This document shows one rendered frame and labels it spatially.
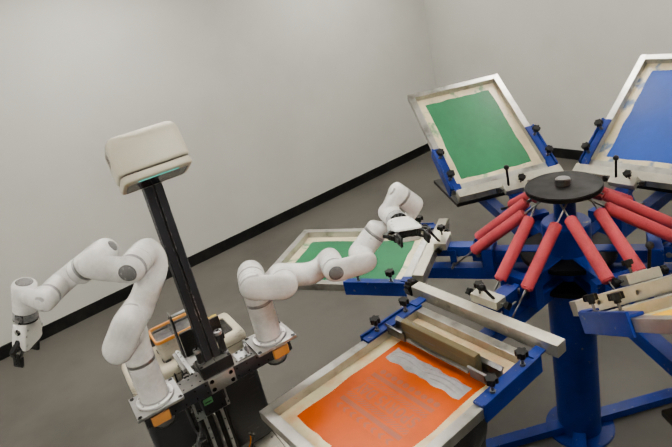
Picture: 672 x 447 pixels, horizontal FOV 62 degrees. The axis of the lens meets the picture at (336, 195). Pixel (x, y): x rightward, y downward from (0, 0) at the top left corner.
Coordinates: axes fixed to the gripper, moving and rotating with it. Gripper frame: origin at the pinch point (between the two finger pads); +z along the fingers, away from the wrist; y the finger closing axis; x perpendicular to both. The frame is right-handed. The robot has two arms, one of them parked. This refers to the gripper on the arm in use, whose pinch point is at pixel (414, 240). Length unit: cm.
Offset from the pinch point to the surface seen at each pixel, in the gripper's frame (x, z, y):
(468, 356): -41.5, 9.4, -14.6
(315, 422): -59, 4, 39
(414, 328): -42.6, -13.9, -4.2
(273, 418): -57, 0, 52
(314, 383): -56, -12, 35
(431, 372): -52, 0, -5
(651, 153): -9, -71, -152
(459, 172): -21, -118, -71
